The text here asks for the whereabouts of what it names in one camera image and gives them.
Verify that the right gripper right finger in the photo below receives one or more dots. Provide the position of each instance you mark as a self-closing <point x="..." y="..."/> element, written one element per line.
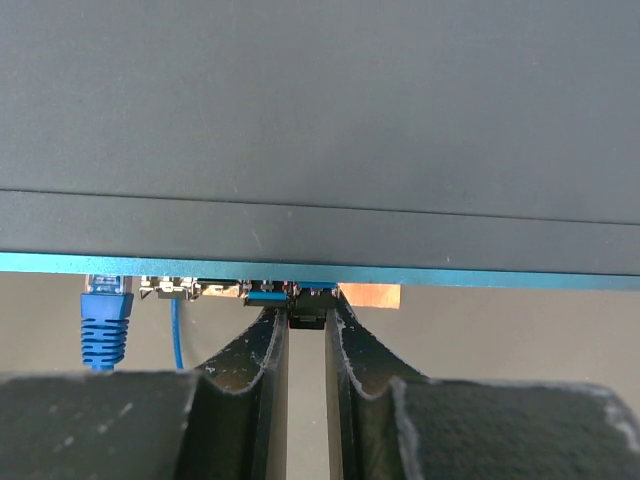
<point x="386" y="420"/>

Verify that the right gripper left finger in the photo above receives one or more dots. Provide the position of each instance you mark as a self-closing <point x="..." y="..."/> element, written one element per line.
<point x="225" y="419"/>

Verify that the silver SFP module plug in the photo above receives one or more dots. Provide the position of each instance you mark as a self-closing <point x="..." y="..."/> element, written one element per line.
<point x="307" y="318"/>

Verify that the dark blue network switch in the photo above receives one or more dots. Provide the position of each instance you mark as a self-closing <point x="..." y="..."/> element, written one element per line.
<point x="460" y="143"/>

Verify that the wooden board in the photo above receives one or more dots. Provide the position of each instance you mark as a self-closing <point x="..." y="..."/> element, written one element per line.
<point x="372" y="295"/>

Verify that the inserted blue latch module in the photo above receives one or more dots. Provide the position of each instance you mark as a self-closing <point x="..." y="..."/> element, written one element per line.
<point x="263" y="293"/>

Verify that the inserted silver SFP module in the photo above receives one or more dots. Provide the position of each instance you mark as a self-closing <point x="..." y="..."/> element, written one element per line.
<point x="172" y="288"/>

